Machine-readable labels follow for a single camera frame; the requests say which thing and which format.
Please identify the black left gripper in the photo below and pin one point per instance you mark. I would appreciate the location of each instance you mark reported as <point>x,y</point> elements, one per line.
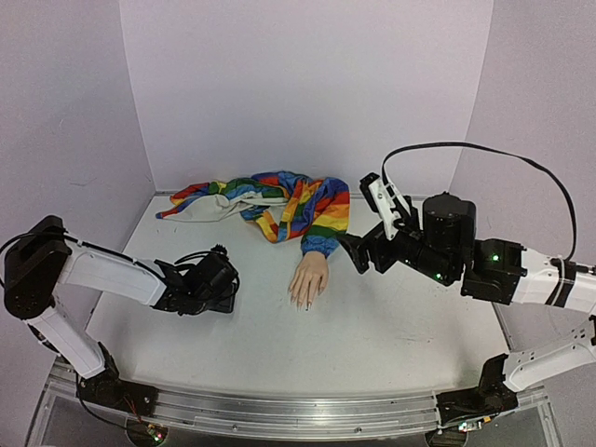
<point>226,304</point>

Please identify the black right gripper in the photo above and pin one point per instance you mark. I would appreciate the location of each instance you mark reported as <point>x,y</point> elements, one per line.
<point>375,249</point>

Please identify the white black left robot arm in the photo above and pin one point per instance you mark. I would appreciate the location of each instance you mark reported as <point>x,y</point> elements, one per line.
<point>47,256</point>

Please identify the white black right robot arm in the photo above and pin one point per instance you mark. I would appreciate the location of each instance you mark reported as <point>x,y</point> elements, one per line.
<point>443,247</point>

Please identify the mannequin hand with nails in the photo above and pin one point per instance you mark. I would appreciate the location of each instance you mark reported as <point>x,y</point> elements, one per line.
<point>310,280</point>

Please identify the rainbow striped jacket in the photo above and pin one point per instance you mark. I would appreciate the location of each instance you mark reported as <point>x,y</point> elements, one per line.
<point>283,204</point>

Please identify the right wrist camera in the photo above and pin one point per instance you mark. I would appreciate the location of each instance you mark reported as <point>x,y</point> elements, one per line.
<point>385,199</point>

